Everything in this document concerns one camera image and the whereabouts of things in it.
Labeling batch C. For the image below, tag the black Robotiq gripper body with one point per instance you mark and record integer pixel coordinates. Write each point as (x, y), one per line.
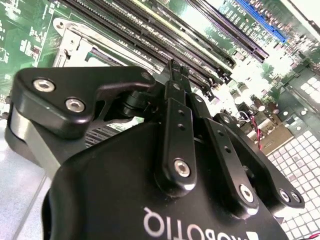
(112, 187)

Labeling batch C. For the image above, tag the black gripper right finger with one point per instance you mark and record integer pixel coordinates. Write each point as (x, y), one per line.
(235, 172)

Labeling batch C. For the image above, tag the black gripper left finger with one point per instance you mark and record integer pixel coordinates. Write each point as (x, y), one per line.
(62, 82)

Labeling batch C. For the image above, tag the metal socket cover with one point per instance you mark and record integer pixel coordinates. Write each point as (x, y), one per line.
(107, 49)

